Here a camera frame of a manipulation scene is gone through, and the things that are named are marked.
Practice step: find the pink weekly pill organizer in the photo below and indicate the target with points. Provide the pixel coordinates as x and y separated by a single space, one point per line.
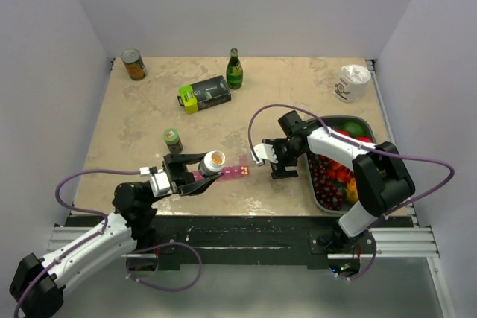
241 170

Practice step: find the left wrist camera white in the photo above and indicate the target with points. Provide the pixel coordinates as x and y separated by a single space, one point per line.
158 181

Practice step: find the tin can fruit label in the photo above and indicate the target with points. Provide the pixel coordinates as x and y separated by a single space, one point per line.
134 64

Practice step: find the green lid small jar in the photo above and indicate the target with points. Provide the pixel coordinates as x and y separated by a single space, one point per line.
172 141

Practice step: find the aluminium frame rail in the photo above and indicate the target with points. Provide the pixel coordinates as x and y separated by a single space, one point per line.
383 242

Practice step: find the grey fruit tray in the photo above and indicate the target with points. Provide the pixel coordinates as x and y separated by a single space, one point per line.
335 123

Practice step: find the grey pill bottle white cap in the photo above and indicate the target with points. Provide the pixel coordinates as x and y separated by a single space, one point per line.
212 163

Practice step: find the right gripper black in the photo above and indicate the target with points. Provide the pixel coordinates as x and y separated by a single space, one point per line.
279 170

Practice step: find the red grape bunch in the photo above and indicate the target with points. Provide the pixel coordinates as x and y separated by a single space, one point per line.
328 194

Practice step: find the white paper bag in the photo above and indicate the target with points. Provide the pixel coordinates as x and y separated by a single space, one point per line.
352 83

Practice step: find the green lime fruit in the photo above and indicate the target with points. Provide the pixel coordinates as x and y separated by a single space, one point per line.
354 129

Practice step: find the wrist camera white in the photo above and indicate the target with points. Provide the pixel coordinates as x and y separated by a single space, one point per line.
158 181
264 152

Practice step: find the red apples cluster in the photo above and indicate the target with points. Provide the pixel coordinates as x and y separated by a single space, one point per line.
336 172

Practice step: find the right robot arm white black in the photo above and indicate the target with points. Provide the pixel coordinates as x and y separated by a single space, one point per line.
382 179

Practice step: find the yellow orange dragon fruit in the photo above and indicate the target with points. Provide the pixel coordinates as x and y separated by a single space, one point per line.
351 192

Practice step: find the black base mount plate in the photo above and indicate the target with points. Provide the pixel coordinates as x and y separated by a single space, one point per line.
313 242

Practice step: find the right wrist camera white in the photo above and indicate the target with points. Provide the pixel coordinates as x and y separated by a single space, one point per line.
264 152

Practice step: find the green black product box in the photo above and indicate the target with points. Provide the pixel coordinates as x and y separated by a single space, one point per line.
204 94

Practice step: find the red round fruit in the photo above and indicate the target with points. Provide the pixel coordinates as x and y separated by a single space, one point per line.
357 138

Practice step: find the green glass bottle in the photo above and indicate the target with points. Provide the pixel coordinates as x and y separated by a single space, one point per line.
234 70

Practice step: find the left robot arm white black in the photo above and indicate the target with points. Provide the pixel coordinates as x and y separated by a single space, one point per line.
39 284

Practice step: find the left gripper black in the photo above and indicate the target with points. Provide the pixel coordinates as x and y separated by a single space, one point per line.
180 179

